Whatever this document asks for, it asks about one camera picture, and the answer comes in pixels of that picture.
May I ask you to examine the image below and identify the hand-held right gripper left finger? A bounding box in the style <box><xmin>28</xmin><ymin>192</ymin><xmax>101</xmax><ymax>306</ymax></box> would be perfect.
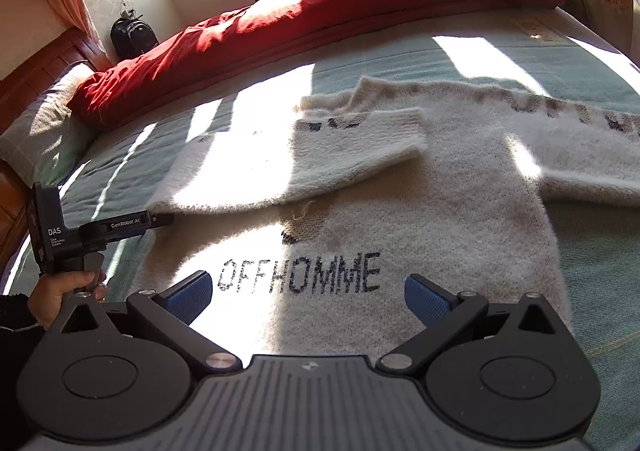
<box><xmin>60</xmin><ymin>270</ymin><xmax>243</xmax><ymax>377</ymax></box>

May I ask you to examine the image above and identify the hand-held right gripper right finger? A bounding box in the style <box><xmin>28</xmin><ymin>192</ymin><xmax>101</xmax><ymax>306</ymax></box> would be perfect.
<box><xmin>375</xmin><ymin>273</ymin><xmax>571</xmax><ymax>377</ymax></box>

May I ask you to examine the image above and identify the white fuzzy sweater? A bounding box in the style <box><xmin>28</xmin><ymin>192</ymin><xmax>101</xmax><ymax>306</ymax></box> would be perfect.
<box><xmin>130</xmin><ymin>76</ymin><xmax>640</xmax><ymax>362</ymax></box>

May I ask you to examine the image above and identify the person's left hand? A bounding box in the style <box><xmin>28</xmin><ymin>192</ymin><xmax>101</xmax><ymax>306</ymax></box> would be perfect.
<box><xmin>27</xmin><ymin>268</ymin><xmax>108</xmax><ymax>329</ymax></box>

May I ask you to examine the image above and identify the grey green pillow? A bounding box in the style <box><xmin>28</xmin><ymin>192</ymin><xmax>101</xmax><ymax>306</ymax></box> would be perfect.
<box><xmin>0</xmin><ymin>62</ymin><xmax>97</xmax><ymax>186</ymax></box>

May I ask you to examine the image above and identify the green plaid bed sheet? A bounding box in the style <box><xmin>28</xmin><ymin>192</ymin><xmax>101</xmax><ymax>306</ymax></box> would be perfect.
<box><xmin>0</xmin><ymin>6</ymin><xmax>640</xmax><ymax>451</ymax></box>

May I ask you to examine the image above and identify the wooden headboard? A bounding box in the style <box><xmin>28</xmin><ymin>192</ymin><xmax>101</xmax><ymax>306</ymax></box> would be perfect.
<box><xmin>0</xmin><ymin>26</ymin><xmax>113</xmax><ymax>277</ymax></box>

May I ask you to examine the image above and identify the black backpack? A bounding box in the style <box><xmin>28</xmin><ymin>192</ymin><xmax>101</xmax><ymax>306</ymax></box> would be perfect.
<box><xmin>110</xmin><ymin>8</ymin><xmax>160</xmax><ymax>62</ymax></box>

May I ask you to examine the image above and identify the red duvet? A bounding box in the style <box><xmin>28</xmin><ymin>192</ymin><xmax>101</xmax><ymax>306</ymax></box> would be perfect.
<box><xmin>67</xmin><ymin>0</ymin><xmax>572</xmax><ymax>132</ymax></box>

